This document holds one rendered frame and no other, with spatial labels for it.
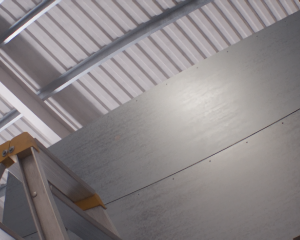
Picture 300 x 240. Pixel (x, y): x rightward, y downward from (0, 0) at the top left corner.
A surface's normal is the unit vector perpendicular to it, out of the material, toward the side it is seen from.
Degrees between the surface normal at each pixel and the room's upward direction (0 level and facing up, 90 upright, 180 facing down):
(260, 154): 90
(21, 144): 90
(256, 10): 177
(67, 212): 180
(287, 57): 90
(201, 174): 90
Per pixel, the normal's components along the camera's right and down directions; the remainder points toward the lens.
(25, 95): 0.80, -0.42
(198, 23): -0.02, 0.69
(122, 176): -0.60, -0.55
